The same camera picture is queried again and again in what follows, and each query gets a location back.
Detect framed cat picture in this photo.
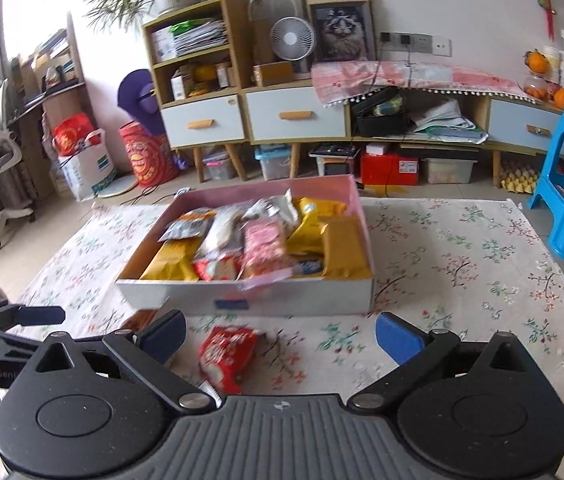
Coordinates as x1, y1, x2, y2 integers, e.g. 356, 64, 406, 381
301, 0, 379, 63

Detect wall power outlets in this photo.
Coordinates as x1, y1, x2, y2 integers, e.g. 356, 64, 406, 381
379, 32, 452, 57

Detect pink patterned cloth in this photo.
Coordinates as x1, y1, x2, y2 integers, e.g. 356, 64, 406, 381
311, 60, 528, 107

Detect black bag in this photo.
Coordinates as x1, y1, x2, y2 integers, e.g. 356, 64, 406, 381
351, 86, 410, 137

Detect small yellow blue packet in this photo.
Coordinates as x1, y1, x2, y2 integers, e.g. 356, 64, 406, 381
289, 257, 325, 277

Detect brown cardboard box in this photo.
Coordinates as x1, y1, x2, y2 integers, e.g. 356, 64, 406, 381
253, 62, 295, 87

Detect silver orange snack packet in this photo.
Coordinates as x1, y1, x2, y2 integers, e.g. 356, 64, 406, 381
158, 208, 218, 243

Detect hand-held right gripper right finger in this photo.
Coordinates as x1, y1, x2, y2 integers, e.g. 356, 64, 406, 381
348, 311, 538, 410

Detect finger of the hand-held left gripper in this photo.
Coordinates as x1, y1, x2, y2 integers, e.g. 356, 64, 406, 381
0, 300, 66, 334

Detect pink snack packet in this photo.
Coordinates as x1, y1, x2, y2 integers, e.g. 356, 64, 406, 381
241, 219, 293, 279

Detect small white desk fan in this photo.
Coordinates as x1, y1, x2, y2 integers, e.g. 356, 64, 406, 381
269, 16, 313, 76

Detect grey mesh round fan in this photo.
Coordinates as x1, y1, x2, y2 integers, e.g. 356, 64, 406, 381
248, 0, 299, 68

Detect clear storage box white lid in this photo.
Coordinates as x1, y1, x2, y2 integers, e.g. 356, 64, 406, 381
422, 157, 478, 184

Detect white drawer wooden handle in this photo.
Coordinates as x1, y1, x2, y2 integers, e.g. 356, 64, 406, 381
245, 86, 348, 143
160, 95, 245, 150
489, 97, 564, 157

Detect low wooden cabinet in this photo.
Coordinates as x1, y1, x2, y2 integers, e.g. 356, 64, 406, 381
242, 80, 564, 188

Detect red white snack packet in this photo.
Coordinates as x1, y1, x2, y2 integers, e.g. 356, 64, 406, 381
198, 325, 260, 396

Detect white shopping bag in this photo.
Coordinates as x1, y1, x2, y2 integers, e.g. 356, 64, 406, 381
58, 129, 118, 203

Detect black floor cable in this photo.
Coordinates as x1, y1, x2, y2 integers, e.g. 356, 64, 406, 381
127, 184, 185, 206

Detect white orange snack packet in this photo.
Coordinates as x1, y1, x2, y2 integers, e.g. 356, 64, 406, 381
192, 252, 245, 282

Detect clear storage box blue lid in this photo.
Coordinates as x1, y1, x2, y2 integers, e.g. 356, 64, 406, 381
254, 145, 295, 181

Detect gold snack packet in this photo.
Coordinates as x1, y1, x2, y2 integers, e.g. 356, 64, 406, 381
319, 216, 374, 279

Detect white rice cracker packet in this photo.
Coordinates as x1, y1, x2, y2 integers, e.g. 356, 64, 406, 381
194, 205, 250, 261

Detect tall wooden shelf cabinet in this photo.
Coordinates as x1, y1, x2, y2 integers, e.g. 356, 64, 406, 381
143, 0, 252, 183

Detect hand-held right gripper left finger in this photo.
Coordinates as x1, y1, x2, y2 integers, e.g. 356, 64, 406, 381
27, 309, 215, 411

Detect round white floor plate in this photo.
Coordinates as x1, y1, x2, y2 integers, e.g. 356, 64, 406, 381
98, 176, 138, 198

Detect wooden side shelf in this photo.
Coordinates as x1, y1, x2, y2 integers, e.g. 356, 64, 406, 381
9, 12, 94, 211

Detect red flat box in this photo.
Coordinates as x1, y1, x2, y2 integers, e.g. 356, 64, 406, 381
360, 152, 420, 186

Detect yellow egg tray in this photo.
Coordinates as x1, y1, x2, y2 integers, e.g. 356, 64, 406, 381
499, 167, 540, 193

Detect stack of papers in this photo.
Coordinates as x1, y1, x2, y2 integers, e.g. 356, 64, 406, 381
152, 19, 229, 59

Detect pile of folded papers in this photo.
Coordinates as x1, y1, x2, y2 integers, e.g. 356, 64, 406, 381
409, 100, 489, 146

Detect large yellow snack packet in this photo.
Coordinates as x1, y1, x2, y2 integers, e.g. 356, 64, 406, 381
287, 197, 348, 257

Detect red gift bag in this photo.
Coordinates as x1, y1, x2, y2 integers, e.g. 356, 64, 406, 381
53, 114, 95, 157
118, 121, 181, 188

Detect orange cracker packet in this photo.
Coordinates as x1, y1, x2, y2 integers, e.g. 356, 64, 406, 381
122, 310, 160, 335

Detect pink cardboard box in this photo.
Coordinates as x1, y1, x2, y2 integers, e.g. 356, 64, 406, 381
114, 174, 377, 317

